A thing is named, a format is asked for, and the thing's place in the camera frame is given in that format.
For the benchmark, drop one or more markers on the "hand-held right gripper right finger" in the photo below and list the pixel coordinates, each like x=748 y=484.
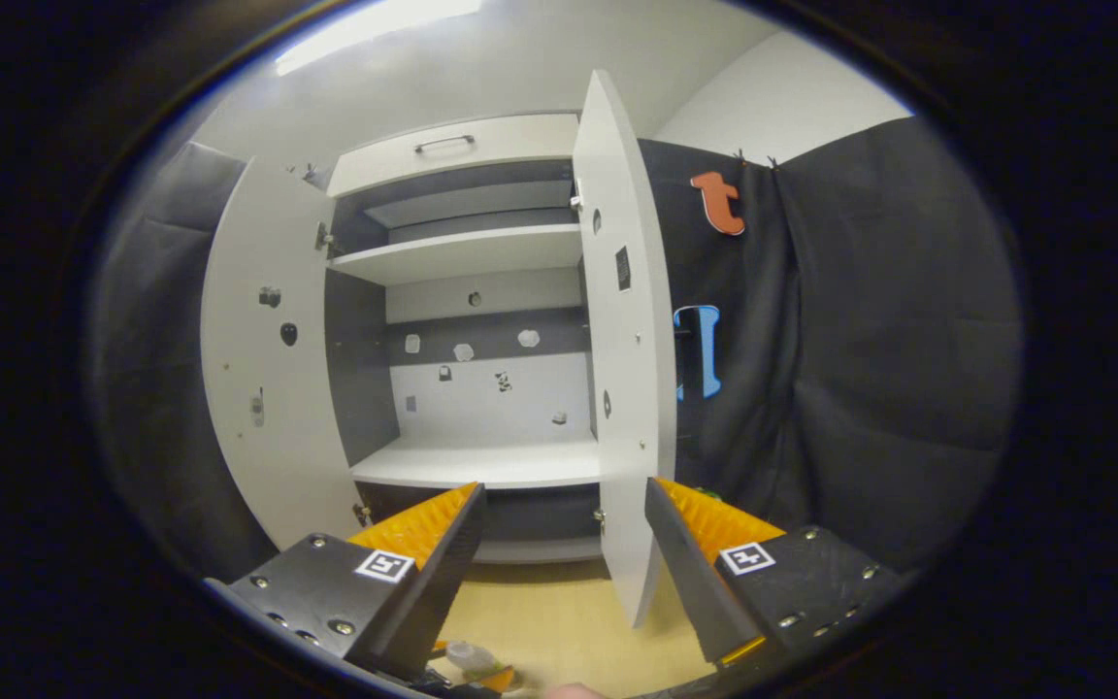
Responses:
x=690 y=582

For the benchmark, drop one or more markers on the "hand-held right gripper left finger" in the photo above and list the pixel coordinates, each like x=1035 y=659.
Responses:
x=428 y=592

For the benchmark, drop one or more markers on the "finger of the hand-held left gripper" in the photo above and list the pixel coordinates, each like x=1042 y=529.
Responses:
x=501 y=678

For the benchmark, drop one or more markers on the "grey and white cabinet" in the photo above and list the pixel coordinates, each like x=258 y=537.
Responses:
x=481 y=461

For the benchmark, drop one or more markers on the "white cabinet door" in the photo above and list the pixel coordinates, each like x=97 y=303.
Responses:
x=268 y=456
x=627 y=388

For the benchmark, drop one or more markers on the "white cabinet shelf board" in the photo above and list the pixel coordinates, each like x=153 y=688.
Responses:
x=472 y=252

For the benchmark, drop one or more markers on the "green leafy item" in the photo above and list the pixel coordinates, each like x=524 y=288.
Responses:
x=709 y=493

